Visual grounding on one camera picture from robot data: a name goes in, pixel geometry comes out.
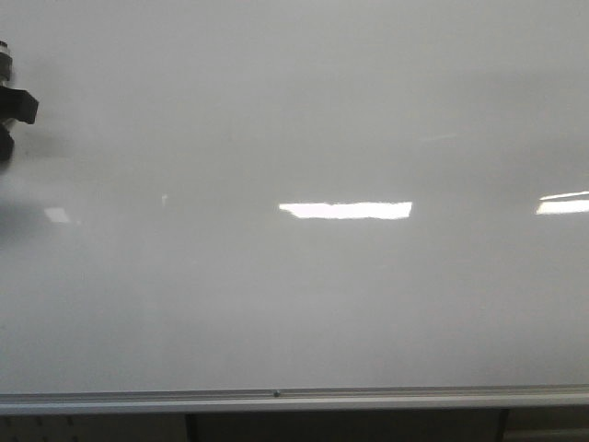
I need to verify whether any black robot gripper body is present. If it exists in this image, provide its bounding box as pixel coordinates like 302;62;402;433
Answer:
1;86;39;161

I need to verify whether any white whiteboard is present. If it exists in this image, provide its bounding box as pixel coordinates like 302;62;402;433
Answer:
1;1;588;394

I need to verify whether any aluminium whiteboard tray rail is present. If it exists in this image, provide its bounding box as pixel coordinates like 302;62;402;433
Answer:
1;384;588;416

